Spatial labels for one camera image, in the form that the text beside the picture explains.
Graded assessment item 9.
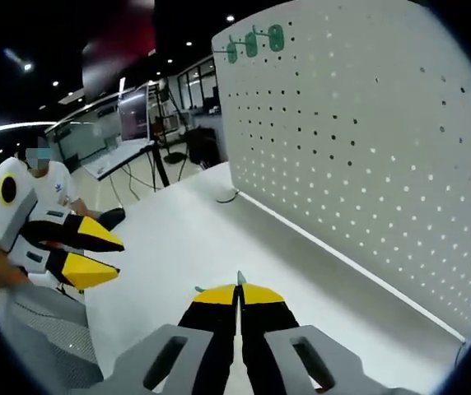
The grey mesh office chair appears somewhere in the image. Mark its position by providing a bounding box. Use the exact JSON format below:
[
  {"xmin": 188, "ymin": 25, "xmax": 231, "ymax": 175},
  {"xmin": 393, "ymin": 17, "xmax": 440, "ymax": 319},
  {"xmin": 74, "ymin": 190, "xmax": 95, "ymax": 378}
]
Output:
[{"xmin": 0, "ymin": 283, "xmax": 105, "ymax": 390}]

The white tilted board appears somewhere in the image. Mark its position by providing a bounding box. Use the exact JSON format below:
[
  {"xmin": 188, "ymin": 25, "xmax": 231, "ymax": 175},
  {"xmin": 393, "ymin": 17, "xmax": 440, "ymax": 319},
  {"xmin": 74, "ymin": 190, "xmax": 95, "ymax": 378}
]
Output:
[{"xmin": 82, "ymin": 137, "xmax": 156, "ymax": 181}]

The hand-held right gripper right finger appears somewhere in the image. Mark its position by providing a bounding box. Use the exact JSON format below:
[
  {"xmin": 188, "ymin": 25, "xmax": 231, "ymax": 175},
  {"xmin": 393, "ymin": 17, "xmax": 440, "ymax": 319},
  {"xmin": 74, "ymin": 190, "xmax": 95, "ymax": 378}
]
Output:
[{"xmin": 241, "ymin": 282, "xmax": 389, "ymax": 395}]

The long ceiling light strip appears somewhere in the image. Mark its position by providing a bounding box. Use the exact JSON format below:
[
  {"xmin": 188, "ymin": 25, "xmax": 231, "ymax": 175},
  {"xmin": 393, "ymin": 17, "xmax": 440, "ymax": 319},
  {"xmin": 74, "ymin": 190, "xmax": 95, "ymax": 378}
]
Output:
[{"xmin": 0, "ymin": 121, "xmax": 45, "ymax": 137}]

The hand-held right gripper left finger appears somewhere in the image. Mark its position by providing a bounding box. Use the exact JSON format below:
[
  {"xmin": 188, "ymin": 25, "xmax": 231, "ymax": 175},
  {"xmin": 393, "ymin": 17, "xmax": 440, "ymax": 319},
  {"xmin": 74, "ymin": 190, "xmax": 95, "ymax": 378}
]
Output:
[{"xmin": 107, "ymin": 283, "xmax": 239, "ymax": 395}]

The black office chair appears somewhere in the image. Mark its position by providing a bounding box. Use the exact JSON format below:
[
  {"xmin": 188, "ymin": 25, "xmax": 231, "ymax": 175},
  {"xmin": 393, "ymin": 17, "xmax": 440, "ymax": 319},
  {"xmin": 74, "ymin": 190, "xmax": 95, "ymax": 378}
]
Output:
[{"xmin": 185, "ymin": 127, "xmax": 222, "ymax": 165}]

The dark red hanging panel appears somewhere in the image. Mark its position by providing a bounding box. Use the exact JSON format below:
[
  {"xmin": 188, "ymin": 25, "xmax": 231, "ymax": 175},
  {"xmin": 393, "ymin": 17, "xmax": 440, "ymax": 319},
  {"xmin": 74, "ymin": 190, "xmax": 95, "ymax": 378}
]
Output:
[{"xmin": 82, "ymin": 0, "xmax": 156, "ymax": 100}]

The large display screen on stand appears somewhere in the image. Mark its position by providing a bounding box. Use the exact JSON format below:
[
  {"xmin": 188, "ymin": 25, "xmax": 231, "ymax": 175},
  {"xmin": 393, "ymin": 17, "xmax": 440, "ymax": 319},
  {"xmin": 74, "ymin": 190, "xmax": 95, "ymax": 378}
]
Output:
[{"xmin": 118, "ymin": 84, "xmax": 155, "ymax": 143}]

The black rounded object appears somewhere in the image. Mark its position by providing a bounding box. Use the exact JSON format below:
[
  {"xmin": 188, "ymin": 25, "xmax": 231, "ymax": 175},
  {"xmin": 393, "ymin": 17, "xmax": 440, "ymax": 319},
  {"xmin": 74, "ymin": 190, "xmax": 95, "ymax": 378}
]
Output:
[{"xmin": 97, "ymin": 207, "xmax": 128, "ymax": 230}]

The white perforated mounting plate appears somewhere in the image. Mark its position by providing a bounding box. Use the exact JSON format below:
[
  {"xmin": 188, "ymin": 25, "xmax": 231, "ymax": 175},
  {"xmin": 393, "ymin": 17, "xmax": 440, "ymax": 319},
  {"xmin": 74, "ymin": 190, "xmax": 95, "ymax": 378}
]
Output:
[{"xmin": 211, "ymin": 0, "xmax": 471, "ymax": 345}]

